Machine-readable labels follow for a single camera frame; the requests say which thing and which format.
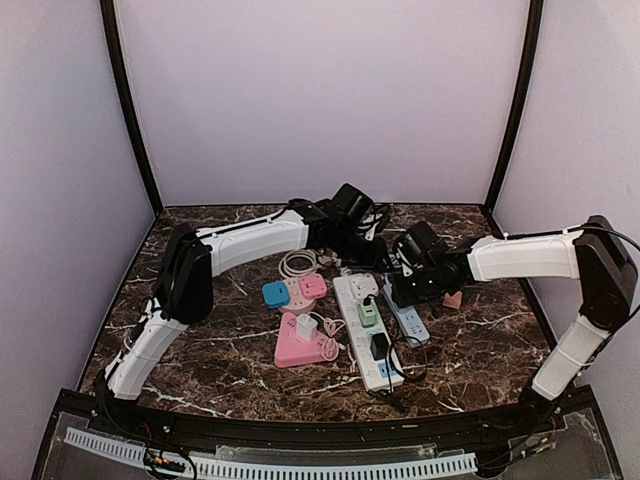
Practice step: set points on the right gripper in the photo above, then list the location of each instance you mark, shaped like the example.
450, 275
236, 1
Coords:
402, 296

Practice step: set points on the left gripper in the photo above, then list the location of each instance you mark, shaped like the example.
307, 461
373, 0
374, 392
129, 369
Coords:
376, 258

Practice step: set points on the pink charger plug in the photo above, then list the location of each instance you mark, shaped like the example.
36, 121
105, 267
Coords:
452, 301

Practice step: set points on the blue power strip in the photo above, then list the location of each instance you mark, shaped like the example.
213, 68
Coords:
410, 323

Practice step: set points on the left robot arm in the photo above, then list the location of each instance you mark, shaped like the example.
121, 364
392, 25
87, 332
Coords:
183, 292

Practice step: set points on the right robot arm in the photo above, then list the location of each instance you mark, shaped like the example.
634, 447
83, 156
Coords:
593, 253

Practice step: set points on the green charger plug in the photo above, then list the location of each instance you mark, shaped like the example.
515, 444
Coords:
368, 315

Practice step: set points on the white charger plug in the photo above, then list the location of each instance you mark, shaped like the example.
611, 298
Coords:
306, 327

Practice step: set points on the white square adapter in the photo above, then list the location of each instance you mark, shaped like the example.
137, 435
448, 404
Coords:
363, 285

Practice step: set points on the pink cube adapter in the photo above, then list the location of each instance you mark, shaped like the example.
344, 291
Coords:
313, 286

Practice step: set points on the round beige power strip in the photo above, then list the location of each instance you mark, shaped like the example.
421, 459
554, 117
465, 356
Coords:
297, 304

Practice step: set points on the white long power strip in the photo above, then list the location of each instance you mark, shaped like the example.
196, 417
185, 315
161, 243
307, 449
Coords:
376, 375

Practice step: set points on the blue cube adapter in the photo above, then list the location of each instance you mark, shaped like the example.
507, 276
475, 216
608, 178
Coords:
275, 294

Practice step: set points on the pink triangular power strip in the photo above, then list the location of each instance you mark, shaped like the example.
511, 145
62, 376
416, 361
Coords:
292, 351

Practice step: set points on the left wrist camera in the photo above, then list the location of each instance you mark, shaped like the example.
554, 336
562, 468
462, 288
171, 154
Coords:
350, 204

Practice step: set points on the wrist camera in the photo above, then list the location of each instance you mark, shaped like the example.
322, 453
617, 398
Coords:
350, 204
420, 245

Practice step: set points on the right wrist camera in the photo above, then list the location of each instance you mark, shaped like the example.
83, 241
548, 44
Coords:
420, 245

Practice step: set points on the right black frame post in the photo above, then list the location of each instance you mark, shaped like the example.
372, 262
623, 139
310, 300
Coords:
525, 68

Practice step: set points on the black frame post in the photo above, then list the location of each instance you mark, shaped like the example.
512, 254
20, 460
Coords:
525, 68
117, 61

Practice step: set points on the white slotted cable duct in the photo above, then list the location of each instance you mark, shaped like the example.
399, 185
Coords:
254, 463

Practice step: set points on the left black frame post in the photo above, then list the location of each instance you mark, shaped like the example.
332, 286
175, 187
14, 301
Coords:
117, 61

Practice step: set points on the black front rail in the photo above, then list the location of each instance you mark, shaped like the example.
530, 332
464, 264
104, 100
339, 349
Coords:
481, 430

